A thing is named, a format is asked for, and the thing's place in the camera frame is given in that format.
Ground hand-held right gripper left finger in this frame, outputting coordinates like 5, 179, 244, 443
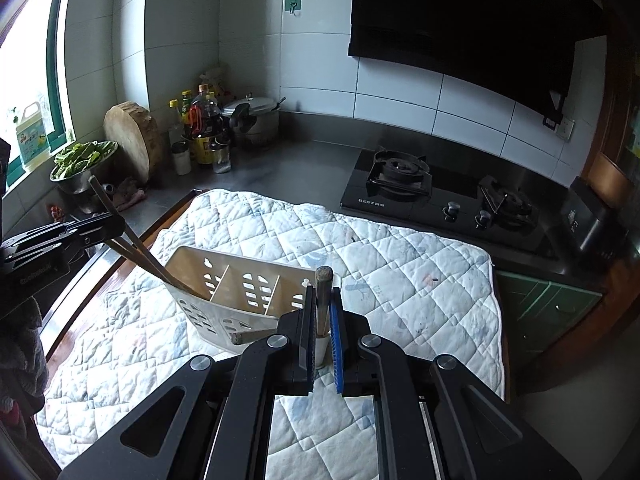
59, 293, 318, 480

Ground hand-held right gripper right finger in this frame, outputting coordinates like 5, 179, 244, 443
328, 287, 583, 480

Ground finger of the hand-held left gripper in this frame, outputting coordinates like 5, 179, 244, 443
4, 220, 127, 267
14, 212, 119, 244

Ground white plastic utensil holder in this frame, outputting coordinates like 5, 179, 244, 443
163, 245, 344, 369

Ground person's left forearm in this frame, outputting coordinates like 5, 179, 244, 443
0, 295, 50, 413

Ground crumpled rag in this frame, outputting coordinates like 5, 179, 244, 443
102, 176, 149, 212

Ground metal bowl of greens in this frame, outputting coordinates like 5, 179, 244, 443
48, 140, 120, 197

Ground white quilted mat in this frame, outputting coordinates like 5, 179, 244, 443
34, 188, 507, 480

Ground detergent jug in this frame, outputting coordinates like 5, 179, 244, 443
9, 101, 52, 172

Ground round wooden cutting board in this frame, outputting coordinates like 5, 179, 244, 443
103, 101, 159, 184

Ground small white jar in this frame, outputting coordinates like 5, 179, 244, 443
171, 141, 194, 176

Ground yellow tin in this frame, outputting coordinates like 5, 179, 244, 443
192, 134, 216, 166

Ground yellow cap oil bottle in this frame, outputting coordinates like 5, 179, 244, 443
167, 98, 186, 147

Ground small glass jar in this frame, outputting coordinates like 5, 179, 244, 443
210, 139, 234, 175

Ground dark soy sauce bottle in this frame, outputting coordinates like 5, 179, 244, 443
189, 84, 224, 139

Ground green framed window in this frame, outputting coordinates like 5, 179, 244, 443
0, 0, 77, 192

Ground black gas stove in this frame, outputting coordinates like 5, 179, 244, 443
339, 147, 562, 262

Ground metal pressure cooker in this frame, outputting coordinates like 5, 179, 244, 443
220, 91, 287, 149

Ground green cabinet drawers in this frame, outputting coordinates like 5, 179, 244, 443
494, 269, 604, 362

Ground black countertop appliance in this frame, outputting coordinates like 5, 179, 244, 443
559, 175, 629, 262

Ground black range hood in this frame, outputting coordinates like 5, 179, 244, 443
347, 0, 609, 127

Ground wooden cabinet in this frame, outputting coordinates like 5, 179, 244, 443
581, 7, 640, 202

